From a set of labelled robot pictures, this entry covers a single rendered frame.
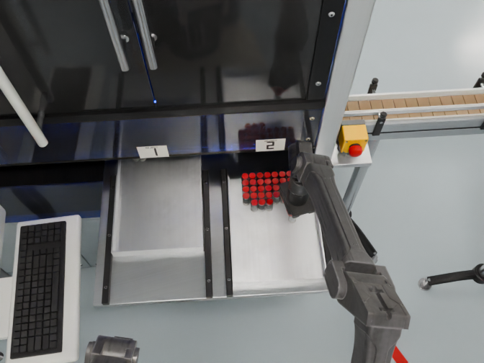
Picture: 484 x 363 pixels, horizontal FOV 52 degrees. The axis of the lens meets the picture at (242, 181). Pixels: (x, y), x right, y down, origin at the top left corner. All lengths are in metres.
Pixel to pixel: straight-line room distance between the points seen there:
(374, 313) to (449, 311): 1.67
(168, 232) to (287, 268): 0.36
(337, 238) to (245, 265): 0.52
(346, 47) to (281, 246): 0.60
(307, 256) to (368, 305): 0.65
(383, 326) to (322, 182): 0.38
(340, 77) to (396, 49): 1.98
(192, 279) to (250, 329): 0.90
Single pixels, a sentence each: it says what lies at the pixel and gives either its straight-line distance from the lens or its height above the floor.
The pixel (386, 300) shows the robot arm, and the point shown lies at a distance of 0.86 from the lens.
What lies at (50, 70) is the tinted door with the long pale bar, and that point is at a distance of 1.25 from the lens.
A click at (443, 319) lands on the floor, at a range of 2.46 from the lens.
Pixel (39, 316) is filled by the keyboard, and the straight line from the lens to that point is 1.57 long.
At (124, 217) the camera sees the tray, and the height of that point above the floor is 0.88.
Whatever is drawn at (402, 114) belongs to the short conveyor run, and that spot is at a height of 0.93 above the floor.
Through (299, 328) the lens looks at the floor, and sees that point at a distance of 2.31.
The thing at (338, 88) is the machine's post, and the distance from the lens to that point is 1.29.
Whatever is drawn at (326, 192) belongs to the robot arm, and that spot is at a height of 1.31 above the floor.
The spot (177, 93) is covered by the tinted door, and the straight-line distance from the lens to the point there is 1.27.
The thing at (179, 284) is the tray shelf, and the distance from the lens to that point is 1.44.
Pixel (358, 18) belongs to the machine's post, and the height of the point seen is 1.49.
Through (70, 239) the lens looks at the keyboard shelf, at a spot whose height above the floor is 0.80.
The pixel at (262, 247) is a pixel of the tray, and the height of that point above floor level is 0.88.
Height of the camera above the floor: 2.24
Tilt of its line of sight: 61 degrees down
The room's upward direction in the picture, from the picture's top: 1 degrees counter-clockwise
